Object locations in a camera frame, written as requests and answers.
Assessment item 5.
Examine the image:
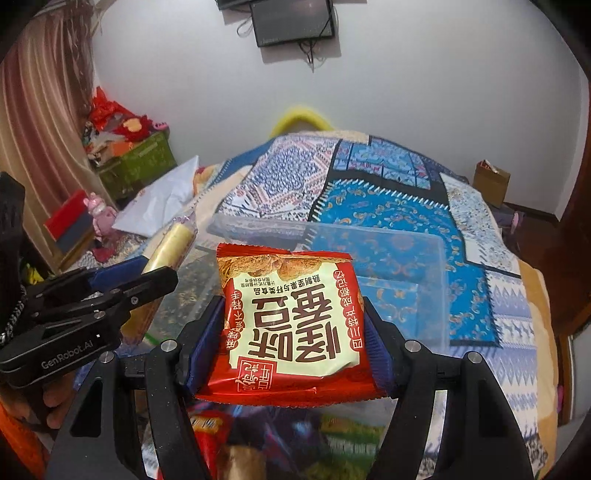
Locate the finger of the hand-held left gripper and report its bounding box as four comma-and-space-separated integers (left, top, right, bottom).
34, 266, 179, 334
25, 256, 149, 303

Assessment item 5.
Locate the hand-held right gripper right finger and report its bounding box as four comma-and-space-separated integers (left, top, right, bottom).
361, 296, 551, 480

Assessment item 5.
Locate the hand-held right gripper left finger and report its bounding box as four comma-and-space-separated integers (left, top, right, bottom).
46, 296, 228, 480

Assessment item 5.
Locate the yellow roll snack packet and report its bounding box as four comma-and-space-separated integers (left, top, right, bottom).
122, 215, 200, 334

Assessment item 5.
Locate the clear plastic storage box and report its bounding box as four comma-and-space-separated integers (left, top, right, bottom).
206, 213, 452, 352

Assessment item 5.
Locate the person's left hand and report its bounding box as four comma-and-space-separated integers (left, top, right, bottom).
28, 369, 95, 432

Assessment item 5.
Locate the pink plush toy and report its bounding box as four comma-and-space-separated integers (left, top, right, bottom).
85, 191, 119, 237

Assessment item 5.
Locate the red and grey box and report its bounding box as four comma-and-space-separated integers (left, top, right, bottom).
44, 189, 99, 269

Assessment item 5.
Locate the green snack packet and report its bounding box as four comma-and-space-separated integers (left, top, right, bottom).
318, 413, 389, 463

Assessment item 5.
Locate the white plastic bag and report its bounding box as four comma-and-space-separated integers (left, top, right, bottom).
112, 155, 201, 237

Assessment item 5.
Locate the orange cloth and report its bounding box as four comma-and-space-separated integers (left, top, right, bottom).
0, 383, 52, 480

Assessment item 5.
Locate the red and yellow snack packet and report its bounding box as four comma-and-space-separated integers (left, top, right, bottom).
189, 408, 234, 480

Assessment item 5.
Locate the green storage box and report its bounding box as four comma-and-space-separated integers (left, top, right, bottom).
95, 131, 179, 200

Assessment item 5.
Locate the brown snack packet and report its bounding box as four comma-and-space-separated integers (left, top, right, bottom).
217, 443, 283, 480

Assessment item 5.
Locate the blue patchwork printed blanket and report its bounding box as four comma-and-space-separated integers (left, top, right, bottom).
69, 130, 555, 464

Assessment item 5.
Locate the striped beige curtain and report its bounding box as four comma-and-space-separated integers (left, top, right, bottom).
0, 14, 117, 278

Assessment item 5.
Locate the wooden door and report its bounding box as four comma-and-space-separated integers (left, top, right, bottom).
556, 194, 591, 428

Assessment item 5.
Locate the brown cardboard box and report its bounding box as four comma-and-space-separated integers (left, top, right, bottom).
473, 160, 511, 208

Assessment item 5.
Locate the yellow curved headrest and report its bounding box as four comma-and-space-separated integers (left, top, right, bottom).
270, 107, 334, 138

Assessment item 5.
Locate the black monitor cable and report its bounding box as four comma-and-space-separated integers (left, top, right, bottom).
298, 39, 325, 73

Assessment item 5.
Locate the black wall monitor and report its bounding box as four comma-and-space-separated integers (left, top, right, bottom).
249, 0, 336, 48

